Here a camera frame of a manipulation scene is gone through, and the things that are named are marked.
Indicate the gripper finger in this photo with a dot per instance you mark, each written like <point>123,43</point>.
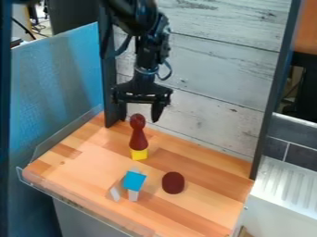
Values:
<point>157,112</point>
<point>121,111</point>

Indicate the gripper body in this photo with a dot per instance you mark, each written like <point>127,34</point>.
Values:
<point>142,89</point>

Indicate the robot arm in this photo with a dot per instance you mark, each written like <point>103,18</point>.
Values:
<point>145,27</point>

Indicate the dark red pawn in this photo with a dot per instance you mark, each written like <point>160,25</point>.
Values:
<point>138,132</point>

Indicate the yellow block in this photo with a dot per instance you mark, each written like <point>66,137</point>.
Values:
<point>139,154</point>

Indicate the blue block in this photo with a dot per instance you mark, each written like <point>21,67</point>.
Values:
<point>134,181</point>

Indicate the dark red oval block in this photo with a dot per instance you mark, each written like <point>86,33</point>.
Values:
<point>173,182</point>

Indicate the natural wood arch block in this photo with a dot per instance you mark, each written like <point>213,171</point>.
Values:
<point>124,191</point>

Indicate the toy sink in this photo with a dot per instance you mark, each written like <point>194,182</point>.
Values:
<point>285,176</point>

